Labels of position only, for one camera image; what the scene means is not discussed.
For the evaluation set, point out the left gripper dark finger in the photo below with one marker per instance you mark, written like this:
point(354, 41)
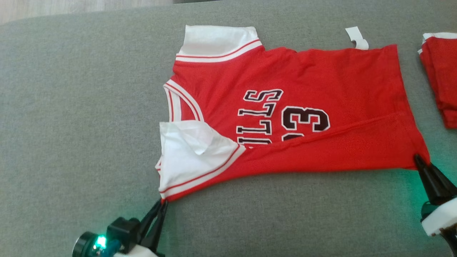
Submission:
point(155, 233)
point(150, 218)

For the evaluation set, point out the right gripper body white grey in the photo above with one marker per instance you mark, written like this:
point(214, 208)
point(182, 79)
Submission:
point(441, 217)

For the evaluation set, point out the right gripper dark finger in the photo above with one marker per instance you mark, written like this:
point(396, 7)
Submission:
point(437, 185)

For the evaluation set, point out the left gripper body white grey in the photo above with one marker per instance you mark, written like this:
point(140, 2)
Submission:
point(141, 251)

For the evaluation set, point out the red white sports shorts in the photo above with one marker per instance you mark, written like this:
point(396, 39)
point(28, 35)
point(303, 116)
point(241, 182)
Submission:
point(444, 78)

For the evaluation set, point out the red white basketball jersey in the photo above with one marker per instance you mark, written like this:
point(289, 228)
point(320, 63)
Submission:
point(321, 75)

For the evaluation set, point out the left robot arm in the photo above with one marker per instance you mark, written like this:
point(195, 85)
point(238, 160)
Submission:
point(83, 247)

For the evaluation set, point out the large grey sofa seat cushion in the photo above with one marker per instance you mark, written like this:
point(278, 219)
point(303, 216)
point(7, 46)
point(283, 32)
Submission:
point(82, 125)

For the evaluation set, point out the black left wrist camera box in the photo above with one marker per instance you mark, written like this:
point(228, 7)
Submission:
point(123, 230)

